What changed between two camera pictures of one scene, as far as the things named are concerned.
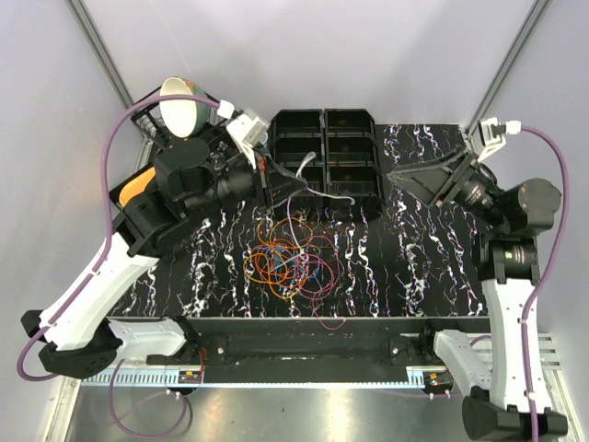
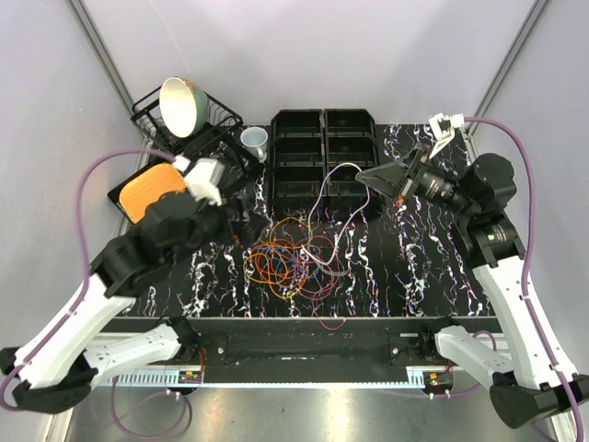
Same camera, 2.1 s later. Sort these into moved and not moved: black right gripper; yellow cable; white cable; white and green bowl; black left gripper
Moved: black left gripper; white cable; black right gripper
Not moved: white and green bowl; yellow cable
